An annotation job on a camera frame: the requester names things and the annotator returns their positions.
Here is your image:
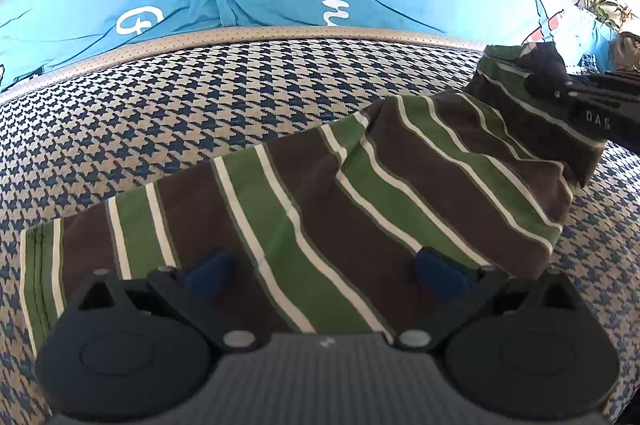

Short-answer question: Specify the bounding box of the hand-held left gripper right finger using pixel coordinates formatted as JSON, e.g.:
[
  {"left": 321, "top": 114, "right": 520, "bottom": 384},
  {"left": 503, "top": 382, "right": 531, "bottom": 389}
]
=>
[{"left": 394, "top": 247, "right": 586, "bottom": 353}]

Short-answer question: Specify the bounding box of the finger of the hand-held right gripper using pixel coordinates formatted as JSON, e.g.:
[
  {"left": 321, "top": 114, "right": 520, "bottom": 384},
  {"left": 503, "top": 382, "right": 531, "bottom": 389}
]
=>
[{"left": 524, "top": 74, "right": 577, "bottom": 101}]

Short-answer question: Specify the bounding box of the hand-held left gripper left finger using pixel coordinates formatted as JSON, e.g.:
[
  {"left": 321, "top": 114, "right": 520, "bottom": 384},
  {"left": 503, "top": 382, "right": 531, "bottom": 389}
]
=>
[{"left": 65, "top": 250, "right": 262, "bottom": 353}]

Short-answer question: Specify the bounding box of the green brown striped shirt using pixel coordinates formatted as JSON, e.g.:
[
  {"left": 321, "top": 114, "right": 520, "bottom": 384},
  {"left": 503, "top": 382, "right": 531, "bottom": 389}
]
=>
[{"left": 20, "top": 42, "right": 608, "bottom": 356}]

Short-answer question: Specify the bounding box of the brown patterned pillow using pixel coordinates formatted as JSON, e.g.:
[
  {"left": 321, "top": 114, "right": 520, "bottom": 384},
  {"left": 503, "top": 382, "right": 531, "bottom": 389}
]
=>
[{"left": 607, "top": 31, "right": 640, "bottom": 73}]

